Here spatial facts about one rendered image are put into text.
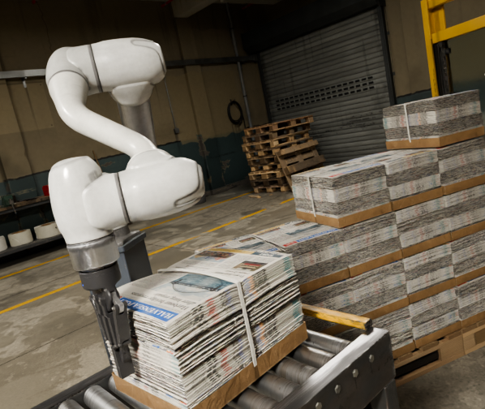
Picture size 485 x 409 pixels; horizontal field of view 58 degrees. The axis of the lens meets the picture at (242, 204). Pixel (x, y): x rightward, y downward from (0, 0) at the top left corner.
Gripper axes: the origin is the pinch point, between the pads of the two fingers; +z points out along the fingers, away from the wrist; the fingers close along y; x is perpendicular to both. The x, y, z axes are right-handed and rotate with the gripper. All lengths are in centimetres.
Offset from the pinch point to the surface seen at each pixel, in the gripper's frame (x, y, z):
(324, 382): -28.8, -26.7, 12.9
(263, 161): -555, 519, 28
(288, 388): -23.7, -21.3, 13.1
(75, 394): 5.1, 22.3, 13.1
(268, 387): -22.6, -16.1, 14.1
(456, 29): -235, 20, -70
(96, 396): 2.2, 16.6, 13.2
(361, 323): -51, -22, 11
